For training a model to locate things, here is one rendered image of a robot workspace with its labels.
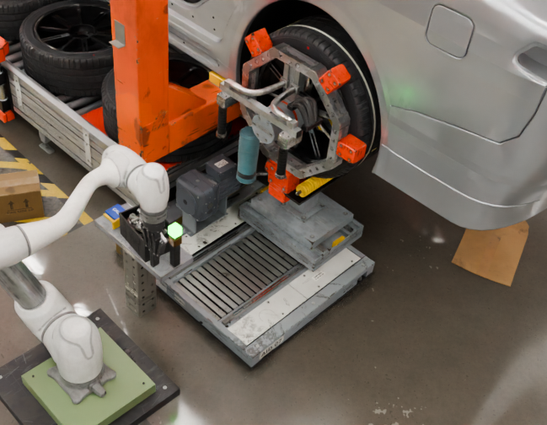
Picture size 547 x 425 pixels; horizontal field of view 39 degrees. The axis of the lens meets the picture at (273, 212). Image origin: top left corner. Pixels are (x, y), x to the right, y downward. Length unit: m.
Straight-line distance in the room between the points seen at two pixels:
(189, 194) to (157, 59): 0.67
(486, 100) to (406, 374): 1.31
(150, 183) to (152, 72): 0.81
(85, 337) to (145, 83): 1.08
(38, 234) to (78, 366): 0.60
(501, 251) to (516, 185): 1.29
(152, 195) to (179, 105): 0.98
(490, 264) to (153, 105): 1.84
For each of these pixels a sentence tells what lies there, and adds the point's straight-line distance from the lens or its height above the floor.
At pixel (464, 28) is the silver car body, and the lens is 2.67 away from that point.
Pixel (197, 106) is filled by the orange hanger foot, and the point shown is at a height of 0.68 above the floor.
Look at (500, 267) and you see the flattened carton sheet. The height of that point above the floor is 0.01.
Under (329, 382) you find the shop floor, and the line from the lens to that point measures 3.36.
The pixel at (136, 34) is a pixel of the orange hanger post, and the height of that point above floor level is 1.18.
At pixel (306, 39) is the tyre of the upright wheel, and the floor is 1.17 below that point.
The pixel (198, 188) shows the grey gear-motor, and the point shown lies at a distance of 3.51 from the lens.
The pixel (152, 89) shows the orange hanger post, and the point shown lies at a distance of 3.24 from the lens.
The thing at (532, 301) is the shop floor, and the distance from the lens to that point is 3.95.
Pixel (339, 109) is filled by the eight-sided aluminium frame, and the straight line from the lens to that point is 3.07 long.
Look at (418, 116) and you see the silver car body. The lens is 2.90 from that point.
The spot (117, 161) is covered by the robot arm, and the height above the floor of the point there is 1.08.
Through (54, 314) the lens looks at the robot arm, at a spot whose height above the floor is 0.58.
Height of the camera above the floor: 2.72
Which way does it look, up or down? 43 degrees down
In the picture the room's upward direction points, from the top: 7 degrees clockwise
